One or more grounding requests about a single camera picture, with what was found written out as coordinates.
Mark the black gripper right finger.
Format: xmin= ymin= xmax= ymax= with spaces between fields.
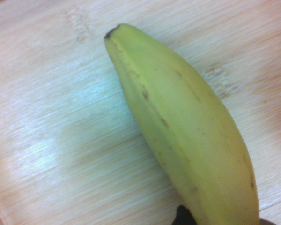
xmin=259 ymin=218 xmax=278 ymax=225

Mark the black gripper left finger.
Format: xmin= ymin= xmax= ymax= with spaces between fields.
xmin=172 ymin=204 xmax=199 ymax=225

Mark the yellow banana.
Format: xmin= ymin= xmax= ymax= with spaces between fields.
xmin=104 ymin=23 xmax=260 ymax=225

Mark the light wooden tray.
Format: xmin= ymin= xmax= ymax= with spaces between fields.
xmin=0 ymin=0 xmax=281 ymax=225

